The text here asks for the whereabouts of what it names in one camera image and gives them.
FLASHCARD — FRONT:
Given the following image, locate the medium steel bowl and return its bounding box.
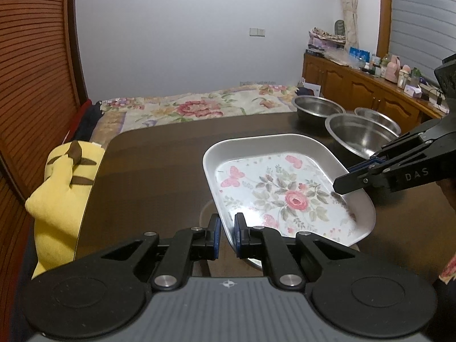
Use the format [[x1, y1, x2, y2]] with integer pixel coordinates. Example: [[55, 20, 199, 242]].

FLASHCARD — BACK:
[[291, 95, 345, 124]]

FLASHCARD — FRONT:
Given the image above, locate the white paper bag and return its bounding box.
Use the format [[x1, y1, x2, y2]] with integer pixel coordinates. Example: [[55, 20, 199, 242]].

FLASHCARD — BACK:
[[303, 82, 321, 97]]

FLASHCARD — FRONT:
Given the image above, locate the beige curtain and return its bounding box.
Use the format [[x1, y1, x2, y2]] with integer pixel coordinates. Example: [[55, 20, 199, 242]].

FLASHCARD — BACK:
[[341, 0, 359, 49]]

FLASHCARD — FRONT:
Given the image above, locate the yellow plush toy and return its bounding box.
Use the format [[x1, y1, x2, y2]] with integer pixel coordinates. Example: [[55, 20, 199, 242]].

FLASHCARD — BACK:
[[25, 141, 105, 276]]

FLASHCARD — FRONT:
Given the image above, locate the stack of folded cloths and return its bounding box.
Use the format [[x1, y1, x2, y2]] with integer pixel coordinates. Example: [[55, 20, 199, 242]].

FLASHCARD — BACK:
[[306, 27, 345, 57]]

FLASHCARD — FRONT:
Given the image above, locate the white wall switch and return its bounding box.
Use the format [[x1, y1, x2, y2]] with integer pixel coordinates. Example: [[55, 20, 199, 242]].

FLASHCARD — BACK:
[[249, 28, 266, 37]]

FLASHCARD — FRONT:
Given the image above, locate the blue box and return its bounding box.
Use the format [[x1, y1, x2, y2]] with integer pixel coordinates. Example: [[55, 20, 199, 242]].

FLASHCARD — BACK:
[[349, 46, 370, 63]]

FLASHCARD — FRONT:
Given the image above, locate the floral bed blanket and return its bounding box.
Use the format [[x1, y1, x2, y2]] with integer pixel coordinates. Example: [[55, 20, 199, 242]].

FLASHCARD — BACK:
[[90, 84, 298, 148]]

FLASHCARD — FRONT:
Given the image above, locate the wooden sideboard cabinet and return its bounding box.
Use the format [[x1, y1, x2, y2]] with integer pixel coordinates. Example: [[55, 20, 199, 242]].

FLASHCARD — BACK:
[[302, 53, 444, 133]]

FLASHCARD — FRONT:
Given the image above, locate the large steel bowl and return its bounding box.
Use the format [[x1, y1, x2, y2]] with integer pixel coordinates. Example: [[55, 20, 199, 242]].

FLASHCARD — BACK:
[[325, 113, 398, 160]]

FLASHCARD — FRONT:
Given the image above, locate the wooden louvered wardrobe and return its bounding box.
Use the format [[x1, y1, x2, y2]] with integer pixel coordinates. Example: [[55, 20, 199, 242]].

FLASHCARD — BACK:
[[1, 0, 87, 339]]

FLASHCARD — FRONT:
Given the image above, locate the small steel bowl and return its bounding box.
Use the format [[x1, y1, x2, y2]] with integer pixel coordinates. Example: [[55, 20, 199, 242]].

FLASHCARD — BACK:
[[354, 107, 401, 136]]

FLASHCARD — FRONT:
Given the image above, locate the floral square plate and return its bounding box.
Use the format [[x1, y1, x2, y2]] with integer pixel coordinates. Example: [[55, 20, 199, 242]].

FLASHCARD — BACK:
[[203, 134, 376, 246]]

